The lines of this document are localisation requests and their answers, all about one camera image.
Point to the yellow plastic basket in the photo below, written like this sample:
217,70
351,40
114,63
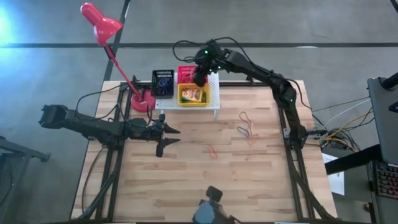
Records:
179,102

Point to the red plastic basket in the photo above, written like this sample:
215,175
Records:
182,68

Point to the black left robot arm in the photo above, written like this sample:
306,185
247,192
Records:
93,127

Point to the dark metal stand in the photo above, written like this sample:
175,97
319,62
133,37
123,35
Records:
18,152

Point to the dark grey flat panel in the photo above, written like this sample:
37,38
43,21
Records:
385,118

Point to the red desk lamp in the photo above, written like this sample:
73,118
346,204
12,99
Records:
104,26

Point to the yellow green crayon box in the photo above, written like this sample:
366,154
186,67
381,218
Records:
192,96

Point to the black handheld object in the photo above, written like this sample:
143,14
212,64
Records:
214,194

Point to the black plastic basket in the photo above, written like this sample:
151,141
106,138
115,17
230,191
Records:
154,84

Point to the red rubber band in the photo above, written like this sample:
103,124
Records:
249,126

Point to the orange rubber band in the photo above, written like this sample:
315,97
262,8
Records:
253,138
213,152

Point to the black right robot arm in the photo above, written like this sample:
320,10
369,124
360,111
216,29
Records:
264,74

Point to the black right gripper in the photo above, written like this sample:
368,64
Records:
208,60

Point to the blue rubber band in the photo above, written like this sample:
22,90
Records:
241,129

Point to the backlit computer keyboard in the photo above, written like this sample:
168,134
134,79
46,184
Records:
387,180

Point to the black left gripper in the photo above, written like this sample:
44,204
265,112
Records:
154,133

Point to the black aluminium table frame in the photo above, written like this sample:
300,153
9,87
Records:
248,84

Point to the black metal bar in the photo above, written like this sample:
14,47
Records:
351,160

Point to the black table clamp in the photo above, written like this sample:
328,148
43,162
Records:
134,78

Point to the white paper sheet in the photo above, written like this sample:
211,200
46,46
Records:
337,183

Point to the white perforated metal shelf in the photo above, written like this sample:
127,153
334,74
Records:
214,93

